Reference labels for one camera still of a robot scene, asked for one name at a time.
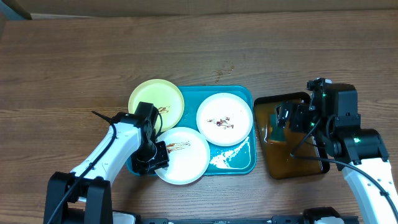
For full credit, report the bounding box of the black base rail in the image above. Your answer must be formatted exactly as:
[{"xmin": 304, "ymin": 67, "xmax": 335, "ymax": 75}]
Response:
[{"xmin": 111, "ymin": 207, "xmax": 360, "ymax": 224}]

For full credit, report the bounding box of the yellow-green plate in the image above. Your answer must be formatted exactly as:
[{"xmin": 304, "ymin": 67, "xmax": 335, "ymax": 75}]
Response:
[{"xmin": 128, "ymin": 79, "xmax": 185, "ymax": 132}]

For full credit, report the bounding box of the black tray with brown water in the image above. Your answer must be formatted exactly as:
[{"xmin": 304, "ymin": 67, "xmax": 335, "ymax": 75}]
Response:
[{"xmin": 254, "ymin": 92, "xmax": 330, "ymax": 180}]

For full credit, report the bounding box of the teal and yellow sponge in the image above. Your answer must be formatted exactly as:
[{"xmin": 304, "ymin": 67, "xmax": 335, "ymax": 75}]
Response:
[{"xmin": 269, "ymin": 114, "xmax": 285, "ymax": 142}]

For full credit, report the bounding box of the dark chair part background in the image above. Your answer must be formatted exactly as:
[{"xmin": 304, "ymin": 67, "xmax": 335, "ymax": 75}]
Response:
[{"xmin": 1, "ymin": 0, "xmax": 32, "ymax": 21}]

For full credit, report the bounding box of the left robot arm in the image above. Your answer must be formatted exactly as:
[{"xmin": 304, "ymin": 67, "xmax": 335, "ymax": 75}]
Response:
[{"xmin": 44, "ymin": 102, "xmax": 169, "ymax": 223}]

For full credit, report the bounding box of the white plate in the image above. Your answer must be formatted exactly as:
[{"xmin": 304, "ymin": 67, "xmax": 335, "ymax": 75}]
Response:
[
  {"xmin": 196, "ymin": 93, "xmax": 253, "ymax": 146},
  {"xmin": 155, "ymin": 127, "xmax": 210, "ymax": 185}
]

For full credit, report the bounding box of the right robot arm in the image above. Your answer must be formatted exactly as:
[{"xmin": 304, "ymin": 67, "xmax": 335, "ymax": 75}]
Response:
[{"xmin": 275, "ymin": 78, "xmax": 397, "ymax": 223}]

